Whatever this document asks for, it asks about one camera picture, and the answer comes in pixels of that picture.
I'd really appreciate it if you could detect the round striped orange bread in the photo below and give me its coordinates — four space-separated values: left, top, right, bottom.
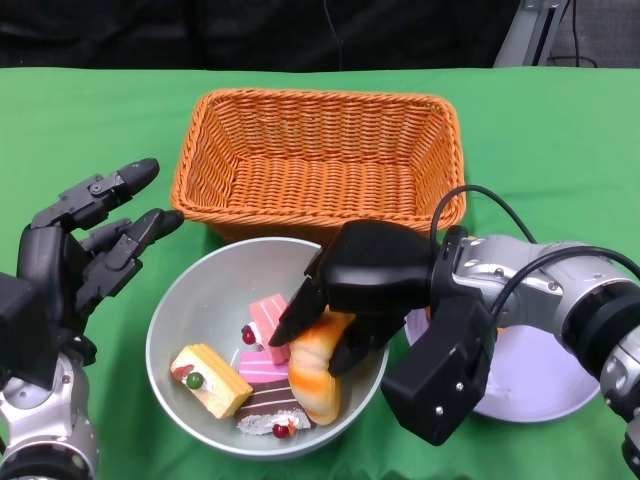
288 307 357 427

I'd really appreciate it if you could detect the coral pink cake slice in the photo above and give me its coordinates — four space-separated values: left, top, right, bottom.
248 293 292 366

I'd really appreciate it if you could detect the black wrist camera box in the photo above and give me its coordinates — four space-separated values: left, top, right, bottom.
0 272 64 391
381 292 499 447

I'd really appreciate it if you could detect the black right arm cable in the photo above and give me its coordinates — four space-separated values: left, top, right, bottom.
429 184 640 321

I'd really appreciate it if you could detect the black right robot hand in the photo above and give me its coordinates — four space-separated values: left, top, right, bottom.
268 219 442 379

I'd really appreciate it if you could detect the black floor cable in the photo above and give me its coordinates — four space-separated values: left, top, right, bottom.
547 0 601 69

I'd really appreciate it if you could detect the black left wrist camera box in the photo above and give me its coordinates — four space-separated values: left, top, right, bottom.
0 272 64 391

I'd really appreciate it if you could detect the yellow cake slice with fruit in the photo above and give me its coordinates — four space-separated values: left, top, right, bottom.
169 343 254 420

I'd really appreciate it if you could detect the black backdrop cloth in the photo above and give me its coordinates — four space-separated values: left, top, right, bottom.
0 0 526 71

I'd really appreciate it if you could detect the orange wicker basket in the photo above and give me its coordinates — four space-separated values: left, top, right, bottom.
169 88 468 246

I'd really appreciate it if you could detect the chocolate striped cake slice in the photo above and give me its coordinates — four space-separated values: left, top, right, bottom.
235 379 314 440

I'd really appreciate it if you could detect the grey round bowl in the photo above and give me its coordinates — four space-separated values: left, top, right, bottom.
144 236 391 461

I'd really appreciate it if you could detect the magenta striped cake slice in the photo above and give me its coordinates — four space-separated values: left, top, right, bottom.
238 349 291 385

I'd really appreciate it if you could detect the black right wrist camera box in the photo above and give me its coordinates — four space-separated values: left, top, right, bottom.
381 292 499 447

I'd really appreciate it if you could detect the lavender round plate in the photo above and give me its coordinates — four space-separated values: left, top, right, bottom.
403 304 601 425

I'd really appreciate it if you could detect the green tablecloth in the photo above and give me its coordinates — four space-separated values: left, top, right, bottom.
0 67 640 480

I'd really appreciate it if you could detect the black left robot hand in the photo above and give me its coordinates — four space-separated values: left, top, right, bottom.
17 158 185 366

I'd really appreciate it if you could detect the grey metal frame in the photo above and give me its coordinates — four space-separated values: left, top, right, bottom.
493 0 571 69

